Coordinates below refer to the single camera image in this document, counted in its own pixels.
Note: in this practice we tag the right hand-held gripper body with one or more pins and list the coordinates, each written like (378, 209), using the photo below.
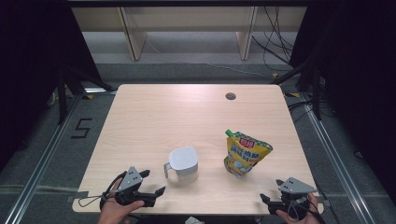
(295, 186)

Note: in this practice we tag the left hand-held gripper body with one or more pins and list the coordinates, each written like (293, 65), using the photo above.
(130, 180)

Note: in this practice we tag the yellow spouted sauce pouch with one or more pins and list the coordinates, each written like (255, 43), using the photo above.
(246, 152)

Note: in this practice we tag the person's right hand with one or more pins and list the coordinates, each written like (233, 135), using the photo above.
(314, 214)

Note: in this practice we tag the person's left hand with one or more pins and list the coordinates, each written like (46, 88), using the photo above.
(115, 213)

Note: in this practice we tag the small white object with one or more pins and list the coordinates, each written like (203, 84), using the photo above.
(193, 221)

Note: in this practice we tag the short silver bar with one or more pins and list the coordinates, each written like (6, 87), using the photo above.
(96, 90)

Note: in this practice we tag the black metal stand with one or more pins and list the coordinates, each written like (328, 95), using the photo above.
(317, 93)
(62, 99)

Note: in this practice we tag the black curtain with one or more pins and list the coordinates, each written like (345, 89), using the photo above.
(25, 62)
(367, 77)

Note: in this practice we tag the beige wooden desk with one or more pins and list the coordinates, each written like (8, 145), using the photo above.
(186, 18)

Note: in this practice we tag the aluminium floor rail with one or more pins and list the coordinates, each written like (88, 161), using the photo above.
(39, 168)
(342, 174)

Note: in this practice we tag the black frame bar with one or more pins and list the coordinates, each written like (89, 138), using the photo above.
(186, 3)

